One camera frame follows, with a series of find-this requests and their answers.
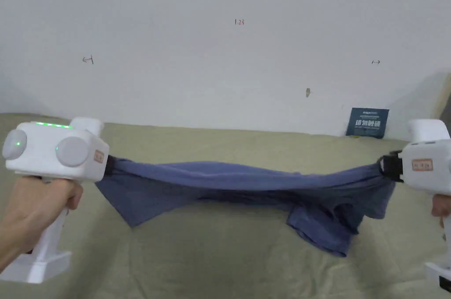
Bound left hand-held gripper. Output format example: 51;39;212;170
1;117;118;284

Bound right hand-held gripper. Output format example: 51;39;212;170
382;119;451;293

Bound dark blue shirt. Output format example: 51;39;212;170
94;157;398;258

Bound person's left forearm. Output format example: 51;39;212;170
0;237;27;273

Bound person's right hand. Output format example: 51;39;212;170
431;193;451;230

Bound person's left hand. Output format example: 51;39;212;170
0;175;85;261

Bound dark blue card, white print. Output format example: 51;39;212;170
345;107;390;139

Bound bed with beige sheet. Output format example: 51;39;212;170
0;112;451;299

